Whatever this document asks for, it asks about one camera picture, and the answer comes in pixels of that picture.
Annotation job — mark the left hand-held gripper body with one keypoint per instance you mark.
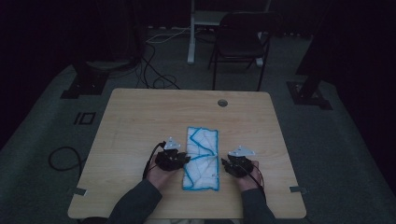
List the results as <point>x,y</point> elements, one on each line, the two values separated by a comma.
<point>169,157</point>

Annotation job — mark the person's right hand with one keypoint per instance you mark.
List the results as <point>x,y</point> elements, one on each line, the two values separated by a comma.
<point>249,182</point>

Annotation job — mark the person's left hand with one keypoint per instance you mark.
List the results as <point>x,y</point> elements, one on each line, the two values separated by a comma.
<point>158,177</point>

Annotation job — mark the grey round stand base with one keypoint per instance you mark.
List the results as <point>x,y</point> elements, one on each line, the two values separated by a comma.
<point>107,64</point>

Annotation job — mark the black floor tape marking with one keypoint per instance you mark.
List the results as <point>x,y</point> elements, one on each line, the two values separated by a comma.
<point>84,118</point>

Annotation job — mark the black folding chair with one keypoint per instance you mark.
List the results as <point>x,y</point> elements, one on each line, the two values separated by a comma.
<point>239,40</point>

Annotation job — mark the black stand with square base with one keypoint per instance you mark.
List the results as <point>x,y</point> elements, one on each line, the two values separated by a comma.
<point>311,90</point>
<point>85,84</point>

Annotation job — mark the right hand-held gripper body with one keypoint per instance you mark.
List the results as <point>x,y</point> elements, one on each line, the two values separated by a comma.
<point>241,163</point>

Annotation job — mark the grey table grommet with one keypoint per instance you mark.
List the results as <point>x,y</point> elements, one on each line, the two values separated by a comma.
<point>222,103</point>

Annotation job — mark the white desk frame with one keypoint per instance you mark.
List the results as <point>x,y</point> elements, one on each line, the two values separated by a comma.
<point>194,31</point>

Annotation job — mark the grey tape marker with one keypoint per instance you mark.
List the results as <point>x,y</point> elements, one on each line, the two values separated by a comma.
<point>298,189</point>
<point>80,191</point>

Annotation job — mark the white cloth with blue lines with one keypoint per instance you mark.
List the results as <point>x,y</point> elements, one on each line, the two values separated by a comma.
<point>201,158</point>

